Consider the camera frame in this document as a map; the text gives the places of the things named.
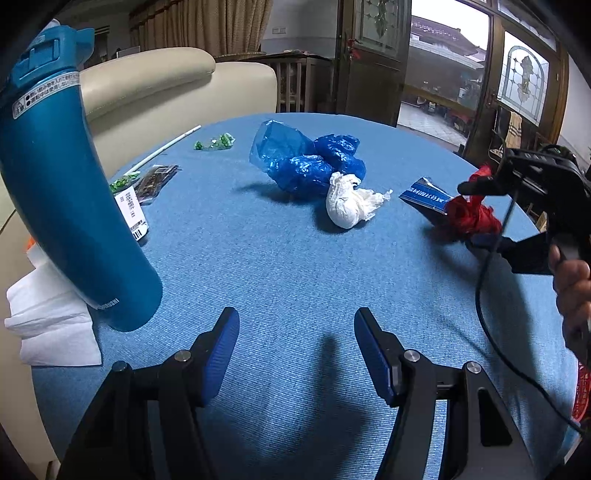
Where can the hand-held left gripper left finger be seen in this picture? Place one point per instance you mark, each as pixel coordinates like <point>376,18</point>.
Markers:
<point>221,350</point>

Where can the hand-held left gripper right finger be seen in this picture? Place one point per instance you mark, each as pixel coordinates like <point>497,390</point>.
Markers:
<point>374,355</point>

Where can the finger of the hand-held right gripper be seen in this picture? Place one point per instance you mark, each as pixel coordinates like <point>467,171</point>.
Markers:
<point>485,187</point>
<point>526,256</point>

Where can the red plastic bag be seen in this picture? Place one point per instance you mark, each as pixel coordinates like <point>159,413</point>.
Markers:
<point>471,217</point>

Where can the torn blue white packet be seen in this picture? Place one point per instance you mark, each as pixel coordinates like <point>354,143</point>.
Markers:
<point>425,196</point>

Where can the red plastic basket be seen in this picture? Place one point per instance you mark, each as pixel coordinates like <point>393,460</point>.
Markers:
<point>584,397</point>

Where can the blue plastic bag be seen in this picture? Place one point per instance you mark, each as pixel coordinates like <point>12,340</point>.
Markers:
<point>300,170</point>

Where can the person's right hand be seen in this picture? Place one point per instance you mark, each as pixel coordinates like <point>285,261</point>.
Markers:
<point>572,286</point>

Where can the striped scarf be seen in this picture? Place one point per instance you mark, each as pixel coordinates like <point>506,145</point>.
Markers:
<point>514,129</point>

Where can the blue tablecloth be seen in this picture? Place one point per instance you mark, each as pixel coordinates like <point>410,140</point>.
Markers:
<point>277,258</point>

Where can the closed wooden glass door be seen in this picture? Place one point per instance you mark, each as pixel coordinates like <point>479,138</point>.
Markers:
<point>526,78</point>

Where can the crumpled white tissue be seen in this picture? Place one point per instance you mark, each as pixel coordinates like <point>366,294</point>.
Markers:
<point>344,205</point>

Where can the open wooden glass door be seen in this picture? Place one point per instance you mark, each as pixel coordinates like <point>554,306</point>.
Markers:
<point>369,87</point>

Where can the orange barcode medicine box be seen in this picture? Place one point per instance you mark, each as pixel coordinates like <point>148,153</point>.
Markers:
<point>131,212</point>

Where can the white tissue paper stack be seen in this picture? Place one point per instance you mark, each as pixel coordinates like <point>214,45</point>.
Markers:
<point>46,332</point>

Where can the dark foil packet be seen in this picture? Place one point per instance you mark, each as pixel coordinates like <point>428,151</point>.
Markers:
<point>154,182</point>

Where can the green candy wrapper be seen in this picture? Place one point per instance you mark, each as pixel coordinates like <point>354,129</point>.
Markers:
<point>122,182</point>
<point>224,140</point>

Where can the teal thermos bottle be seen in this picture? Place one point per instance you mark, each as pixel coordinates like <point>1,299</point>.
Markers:
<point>69,207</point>

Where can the wooden crib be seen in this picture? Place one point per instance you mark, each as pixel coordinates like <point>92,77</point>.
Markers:
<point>300,78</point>

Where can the white thin stick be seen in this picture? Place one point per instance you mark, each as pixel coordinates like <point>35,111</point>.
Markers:
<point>175,141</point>

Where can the beige leather sofa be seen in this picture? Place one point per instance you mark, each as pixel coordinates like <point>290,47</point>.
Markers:
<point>161,87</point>

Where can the woven flat basket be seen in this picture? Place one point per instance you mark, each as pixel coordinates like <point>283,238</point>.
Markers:
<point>240,55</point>

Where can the beige curtains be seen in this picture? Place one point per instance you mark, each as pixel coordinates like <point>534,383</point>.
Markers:
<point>207,23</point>

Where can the black metal frame chair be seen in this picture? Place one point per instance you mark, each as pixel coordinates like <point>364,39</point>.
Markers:
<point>498,138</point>

